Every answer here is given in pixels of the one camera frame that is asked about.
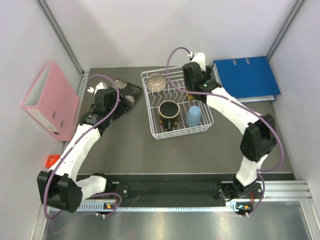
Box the black floral square plate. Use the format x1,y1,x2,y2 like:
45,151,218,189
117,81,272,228
114,78,142,112

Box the yellow round plate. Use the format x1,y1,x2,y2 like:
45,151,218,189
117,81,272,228
186,93,196,101

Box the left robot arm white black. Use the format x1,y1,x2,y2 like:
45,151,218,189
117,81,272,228
37,88,121,213

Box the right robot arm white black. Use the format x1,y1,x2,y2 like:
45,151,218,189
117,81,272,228
182,62,276,198

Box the beige patterned bowl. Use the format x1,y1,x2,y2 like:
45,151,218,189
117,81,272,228
146,73,167,93

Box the light blue plastic cup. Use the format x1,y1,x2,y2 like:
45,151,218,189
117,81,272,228
185,105,201,127

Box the black orange patterned mug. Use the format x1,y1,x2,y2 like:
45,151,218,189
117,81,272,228
158,100,180,131

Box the red box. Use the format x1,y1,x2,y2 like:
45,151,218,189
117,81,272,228
45,154,60,169

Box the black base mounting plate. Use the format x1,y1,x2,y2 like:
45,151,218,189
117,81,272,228
106,173,261,200

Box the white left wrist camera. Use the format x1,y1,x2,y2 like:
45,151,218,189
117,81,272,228
87,81,108,95

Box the white wire dish rack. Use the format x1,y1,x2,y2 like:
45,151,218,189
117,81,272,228
141,68,214,140

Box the pink ring binder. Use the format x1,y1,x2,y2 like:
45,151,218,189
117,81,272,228
21,60,80,142

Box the blue ring binder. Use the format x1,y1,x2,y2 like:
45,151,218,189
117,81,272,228
212,56,281,103

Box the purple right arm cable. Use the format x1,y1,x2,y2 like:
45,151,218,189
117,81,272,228
166,46,285,217

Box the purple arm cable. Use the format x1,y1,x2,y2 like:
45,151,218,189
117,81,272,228
166,46,285,217
42,74,123,221

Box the grey slotted cable duct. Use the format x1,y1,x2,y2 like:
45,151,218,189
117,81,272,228
76,201,249,213

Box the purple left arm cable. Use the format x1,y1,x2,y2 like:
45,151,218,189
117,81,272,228
42,74,123,221

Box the aluminium frame rail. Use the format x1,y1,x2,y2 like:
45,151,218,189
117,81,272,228
259,181,313,201

